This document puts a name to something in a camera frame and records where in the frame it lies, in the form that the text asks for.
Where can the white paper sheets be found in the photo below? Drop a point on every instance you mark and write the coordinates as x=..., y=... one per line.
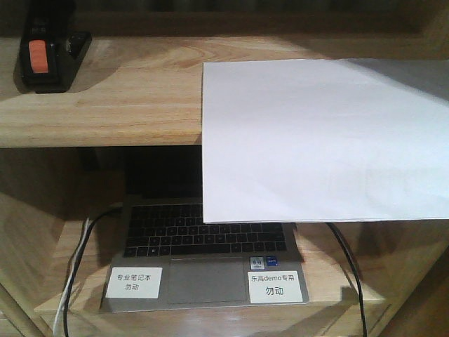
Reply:
x=325, y=140

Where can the black stapler orange button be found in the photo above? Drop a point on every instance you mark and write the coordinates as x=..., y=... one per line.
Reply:
x=51, y=54

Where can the grey laptop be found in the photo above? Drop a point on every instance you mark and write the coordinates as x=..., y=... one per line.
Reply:
x=204, y=265

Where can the white label sticker right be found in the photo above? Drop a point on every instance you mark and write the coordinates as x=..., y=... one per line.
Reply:
x=274, y=287

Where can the white label sticker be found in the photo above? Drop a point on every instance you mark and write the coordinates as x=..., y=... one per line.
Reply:
x=134, y=282
x=274, y=287

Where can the white label sticker left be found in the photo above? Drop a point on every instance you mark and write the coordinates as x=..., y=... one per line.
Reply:
x=134, y=282

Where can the wooden shelf unit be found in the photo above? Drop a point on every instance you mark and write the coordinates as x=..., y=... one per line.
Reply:
x=140, y=84

